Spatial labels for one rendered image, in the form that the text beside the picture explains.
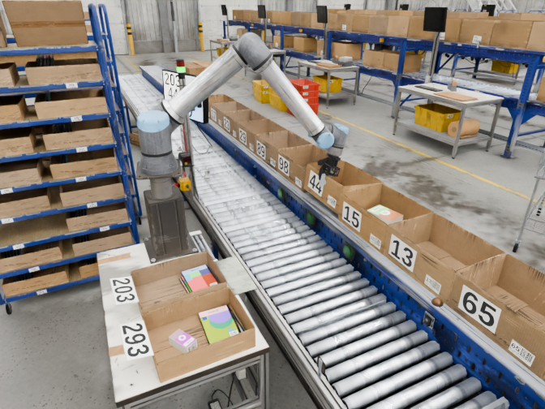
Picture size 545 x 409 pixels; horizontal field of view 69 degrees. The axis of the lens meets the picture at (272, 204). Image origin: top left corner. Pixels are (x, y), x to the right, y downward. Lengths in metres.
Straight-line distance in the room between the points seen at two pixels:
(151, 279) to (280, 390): 1.00
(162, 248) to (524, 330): 1.64
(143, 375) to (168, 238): 0.79
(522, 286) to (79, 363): 2.43
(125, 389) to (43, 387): 1.25
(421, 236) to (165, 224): 1.30
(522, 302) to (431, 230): 0.52
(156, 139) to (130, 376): 1.03
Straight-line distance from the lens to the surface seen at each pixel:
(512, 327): 1.62
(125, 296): 1.83
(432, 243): 2.16
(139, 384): 1.63
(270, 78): 1.94
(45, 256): 3.22
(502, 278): 1.95
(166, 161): 2.01
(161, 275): 2.04
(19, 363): 3.04
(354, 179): 2.57
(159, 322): 1.79
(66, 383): 2.79
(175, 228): 2.16
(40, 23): 2.83
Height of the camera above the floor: 1.97
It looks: 27 degrees down
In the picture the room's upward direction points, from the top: straight up
